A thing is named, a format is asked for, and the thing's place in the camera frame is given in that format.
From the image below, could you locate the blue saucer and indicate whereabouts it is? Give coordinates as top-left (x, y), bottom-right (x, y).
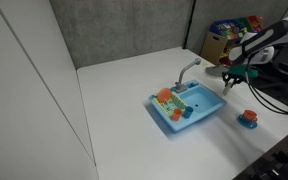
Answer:
top-left (236, 114), bottom-right (259, 130)

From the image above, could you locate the black stand pole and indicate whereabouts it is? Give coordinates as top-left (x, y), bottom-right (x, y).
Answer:
top-left (182, 0), bottom-right (198, 50)

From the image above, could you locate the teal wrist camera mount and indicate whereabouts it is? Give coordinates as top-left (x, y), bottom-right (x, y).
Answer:
top-left (228, 64), bottom-right (260, 80)

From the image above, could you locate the white container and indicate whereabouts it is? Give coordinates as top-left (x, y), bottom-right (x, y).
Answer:
top-left (222, 81), bottom-right (233, 96)

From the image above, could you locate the cardboard box with items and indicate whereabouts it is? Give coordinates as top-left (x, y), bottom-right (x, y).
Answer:
top-left (199, 14), bottom-right (265, 68)

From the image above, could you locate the grey toy faucet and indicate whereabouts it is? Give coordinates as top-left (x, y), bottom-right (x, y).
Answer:
top-left (174, 57), bottom-right (202, 94)

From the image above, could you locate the blue toy sink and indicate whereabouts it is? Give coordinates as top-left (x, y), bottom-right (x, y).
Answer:
top-left (148, 79), bottom-right (228, 133)

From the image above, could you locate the orange toy tumbler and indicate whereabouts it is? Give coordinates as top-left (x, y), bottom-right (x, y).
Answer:
top-left (171, 108), bottom-right (183, 122)

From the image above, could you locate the orange teacup with handle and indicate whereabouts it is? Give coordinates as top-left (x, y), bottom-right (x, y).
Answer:
top-left (242, 109), bottom-right (259, 123)

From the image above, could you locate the blue toy tumbler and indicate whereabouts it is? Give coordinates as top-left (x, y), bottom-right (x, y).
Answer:
top-left (182, 105), bottom-right (195, 119)

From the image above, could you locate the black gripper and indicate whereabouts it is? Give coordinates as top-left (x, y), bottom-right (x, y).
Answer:
top-left (222, 71), bottom-right (245, 89)

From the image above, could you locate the orange toy plate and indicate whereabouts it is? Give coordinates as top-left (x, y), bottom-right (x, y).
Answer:
top-left (156, 87), bottom-right (172, 104)

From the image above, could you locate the yellow-green dish rack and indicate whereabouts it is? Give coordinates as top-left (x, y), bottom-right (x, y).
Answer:
top-left (152, 92), bottom-right (187, 117)

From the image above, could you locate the blue toy bin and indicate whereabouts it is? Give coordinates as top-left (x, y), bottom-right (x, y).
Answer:
top-left (209, 18), bottom-right (252, 35)

